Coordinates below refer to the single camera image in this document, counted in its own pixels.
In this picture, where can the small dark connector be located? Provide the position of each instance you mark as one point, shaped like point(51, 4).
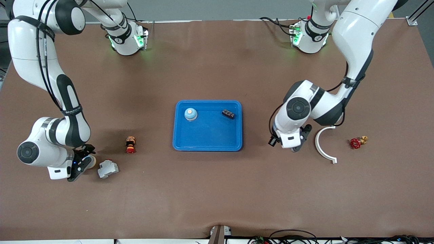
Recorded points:
point(228, 114)

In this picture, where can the white circuit breaker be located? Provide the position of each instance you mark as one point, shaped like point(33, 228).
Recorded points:
point(107, 168)

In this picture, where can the aluminium frame strut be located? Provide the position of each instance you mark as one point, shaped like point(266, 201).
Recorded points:
point(411, 21)

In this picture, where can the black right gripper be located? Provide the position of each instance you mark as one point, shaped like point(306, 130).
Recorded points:
point(85, 149)

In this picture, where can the blue plastic tray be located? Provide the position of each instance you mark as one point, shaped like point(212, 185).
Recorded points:
point(206, 135)

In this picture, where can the red emergency stop button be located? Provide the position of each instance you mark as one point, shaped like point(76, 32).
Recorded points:
point(130, 144)

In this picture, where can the white curved plastic bracket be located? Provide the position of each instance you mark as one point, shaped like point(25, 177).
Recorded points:
point(317, 141)

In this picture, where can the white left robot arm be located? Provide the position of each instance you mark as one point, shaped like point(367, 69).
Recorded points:
point(356, 34)

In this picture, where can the blue bell with wooden knob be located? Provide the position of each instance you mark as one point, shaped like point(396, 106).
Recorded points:
point(191, 115)
point(91, 162)

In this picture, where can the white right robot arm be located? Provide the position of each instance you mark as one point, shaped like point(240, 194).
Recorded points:
point(40, 145)

